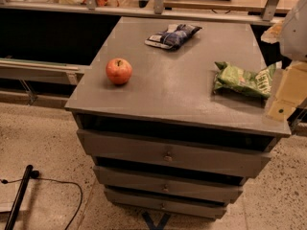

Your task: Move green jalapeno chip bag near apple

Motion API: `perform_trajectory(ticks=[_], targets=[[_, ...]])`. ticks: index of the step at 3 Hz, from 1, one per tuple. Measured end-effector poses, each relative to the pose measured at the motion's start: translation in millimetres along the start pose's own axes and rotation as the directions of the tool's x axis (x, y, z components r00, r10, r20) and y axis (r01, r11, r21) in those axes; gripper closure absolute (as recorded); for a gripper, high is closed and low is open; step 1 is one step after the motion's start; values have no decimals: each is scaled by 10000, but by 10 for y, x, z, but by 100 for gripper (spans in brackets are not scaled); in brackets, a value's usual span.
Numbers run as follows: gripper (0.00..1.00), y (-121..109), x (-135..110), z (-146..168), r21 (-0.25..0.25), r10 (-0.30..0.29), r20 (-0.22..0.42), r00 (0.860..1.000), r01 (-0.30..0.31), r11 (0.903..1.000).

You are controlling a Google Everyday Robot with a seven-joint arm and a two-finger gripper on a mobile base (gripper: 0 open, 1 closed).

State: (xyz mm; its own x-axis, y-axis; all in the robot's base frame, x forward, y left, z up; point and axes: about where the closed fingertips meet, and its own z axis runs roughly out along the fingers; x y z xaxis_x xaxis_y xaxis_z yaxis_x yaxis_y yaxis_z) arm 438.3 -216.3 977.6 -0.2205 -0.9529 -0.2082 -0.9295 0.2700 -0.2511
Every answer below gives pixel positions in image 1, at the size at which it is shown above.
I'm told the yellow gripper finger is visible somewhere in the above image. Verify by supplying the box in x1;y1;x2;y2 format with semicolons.
266;61;307;122

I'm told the green jalapeno chip bag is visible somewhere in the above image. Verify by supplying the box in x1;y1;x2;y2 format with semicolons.
213;61;276;99

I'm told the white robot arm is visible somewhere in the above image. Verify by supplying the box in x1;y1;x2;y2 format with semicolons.
267;0;307;122

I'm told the blue chip bag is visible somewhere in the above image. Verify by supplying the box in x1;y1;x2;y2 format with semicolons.
145;24;201;51

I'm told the red apple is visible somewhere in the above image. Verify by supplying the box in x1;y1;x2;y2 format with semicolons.
106;58;132;85

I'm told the top grey drawer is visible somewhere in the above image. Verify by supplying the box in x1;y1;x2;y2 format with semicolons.
77;129;271;178

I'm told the grey drawer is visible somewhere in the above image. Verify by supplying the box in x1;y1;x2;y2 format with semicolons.
105;188;226;219
77;129;271;178
93;166;243;204

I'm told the middle grey drawer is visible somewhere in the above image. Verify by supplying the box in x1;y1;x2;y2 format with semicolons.
93;166;243;204

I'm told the grey drawer cabinet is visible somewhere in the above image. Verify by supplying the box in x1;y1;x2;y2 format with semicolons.
66;17;290;209

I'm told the bottom grey drawer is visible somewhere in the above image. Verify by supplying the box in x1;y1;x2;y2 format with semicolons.
105;188;226;219

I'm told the black pole on floor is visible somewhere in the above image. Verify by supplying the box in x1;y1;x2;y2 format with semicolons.
5;165;34;230

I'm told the metal rail frame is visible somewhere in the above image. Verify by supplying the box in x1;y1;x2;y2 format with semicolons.
0;0;280;26

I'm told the black cable on floor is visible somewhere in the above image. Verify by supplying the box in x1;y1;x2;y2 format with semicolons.
0;174;83;230

